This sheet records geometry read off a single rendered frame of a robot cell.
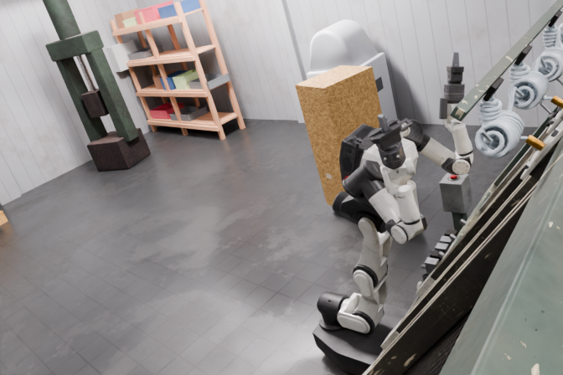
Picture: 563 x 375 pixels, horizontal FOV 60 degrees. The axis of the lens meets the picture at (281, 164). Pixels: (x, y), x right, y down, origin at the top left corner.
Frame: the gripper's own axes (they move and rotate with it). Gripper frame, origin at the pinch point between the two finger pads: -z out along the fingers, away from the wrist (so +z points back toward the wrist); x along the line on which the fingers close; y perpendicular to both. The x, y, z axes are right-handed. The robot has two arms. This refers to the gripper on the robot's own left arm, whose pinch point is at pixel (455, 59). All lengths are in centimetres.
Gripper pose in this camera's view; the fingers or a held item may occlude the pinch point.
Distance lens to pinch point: 235.9
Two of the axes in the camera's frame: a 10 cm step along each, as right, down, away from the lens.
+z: 0.3, 9.7, 2.3
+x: -1.1, 2.3, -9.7
